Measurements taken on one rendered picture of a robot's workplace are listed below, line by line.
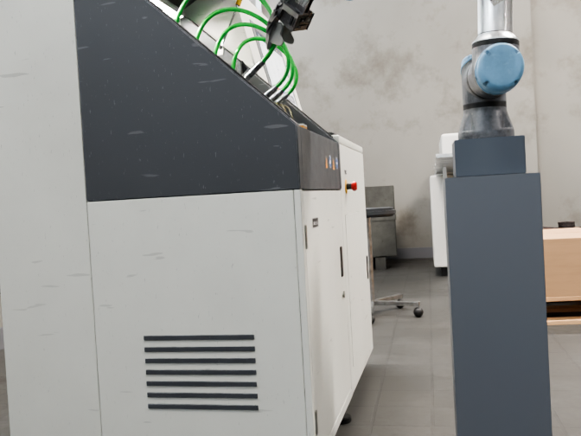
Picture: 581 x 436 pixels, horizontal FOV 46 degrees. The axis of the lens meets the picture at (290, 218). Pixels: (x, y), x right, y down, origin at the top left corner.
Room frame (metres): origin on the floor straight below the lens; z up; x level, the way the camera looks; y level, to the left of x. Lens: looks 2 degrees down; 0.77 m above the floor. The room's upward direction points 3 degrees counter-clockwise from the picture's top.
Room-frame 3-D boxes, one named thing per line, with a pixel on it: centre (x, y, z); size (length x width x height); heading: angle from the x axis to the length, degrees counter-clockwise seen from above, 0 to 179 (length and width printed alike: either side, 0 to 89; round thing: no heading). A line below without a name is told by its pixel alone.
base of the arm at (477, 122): (1.88, -0.55, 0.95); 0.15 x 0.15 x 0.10
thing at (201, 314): (2.07, 0.18, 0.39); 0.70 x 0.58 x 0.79; 167
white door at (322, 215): (2.01, -0.10, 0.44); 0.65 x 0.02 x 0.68; 167
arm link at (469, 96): (1.87, -0.55, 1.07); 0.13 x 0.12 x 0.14; 177
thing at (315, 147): (2.01, -0.08, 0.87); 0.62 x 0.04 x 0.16; 167
